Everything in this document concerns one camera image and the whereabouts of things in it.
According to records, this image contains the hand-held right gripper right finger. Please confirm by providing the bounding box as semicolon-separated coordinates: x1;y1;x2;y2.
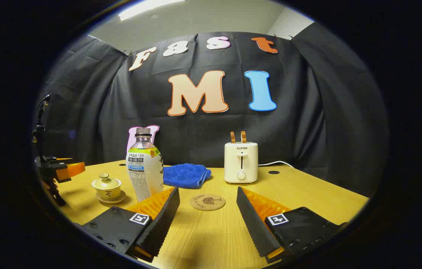
236;186;349;264

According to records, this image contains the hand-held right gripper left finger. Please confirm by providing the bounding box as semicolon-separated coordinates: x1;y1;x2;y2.
80;186;180;263

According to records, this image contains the cream ceramic teacup lid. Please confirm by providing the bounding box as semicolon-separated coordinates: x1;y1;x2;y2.
91;173;122;189

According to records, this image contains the cream ceramic teacup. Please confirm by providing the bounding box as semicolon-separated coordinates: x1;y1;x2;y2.
93;185;121;201

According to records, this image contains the round cork coaster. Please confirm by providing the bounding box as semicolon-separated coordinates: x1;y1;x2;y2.
190;194;226;211

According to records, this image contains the clear plastic water bottle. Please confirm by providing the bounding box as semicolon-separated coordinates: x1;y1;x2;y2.
126;128;164;202

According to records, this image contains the cream ceramic saucer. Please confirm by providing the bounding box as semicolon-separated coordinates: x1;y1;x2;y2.
96;191;126;204

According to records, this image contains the blue folded towel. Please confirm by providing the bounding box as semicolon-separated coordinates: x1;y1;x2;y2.
163;163;212;189

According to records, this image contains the cream toaster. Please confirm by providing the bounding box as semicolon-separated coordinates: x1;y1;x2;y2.
224;141;259;184

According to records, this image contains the black backdrop cloth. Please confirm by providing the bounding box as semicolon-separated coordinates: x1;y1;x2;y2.
33;32;389;197

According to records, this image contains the white power cable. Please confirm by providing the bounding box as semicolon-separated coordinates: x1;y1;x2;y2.
258;161;294;168

